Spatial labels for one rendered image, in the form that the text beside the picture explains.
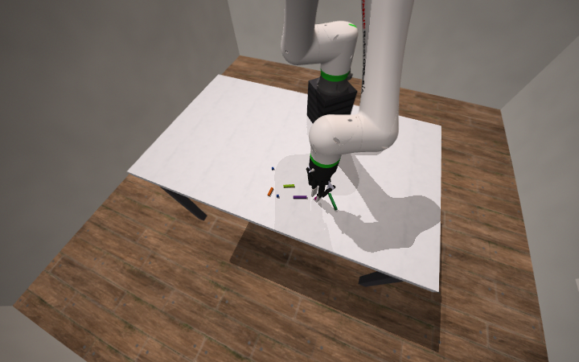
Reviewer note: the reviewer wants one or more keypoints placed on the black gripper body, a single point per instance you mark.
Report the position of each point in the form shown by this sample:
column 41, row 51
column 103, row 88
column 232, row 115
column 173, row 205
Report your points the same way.
column 323, row 179

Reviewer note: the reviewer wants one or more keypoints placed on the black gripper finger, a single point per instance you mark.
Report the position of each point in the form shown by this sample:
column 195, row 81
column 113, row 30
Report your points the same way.
column 321, row 190
column 312, row 182

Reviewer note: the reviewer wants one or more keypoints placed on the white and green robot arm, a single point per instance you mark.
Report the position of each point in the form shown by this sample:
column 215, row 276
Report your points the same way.
column 332, row 45

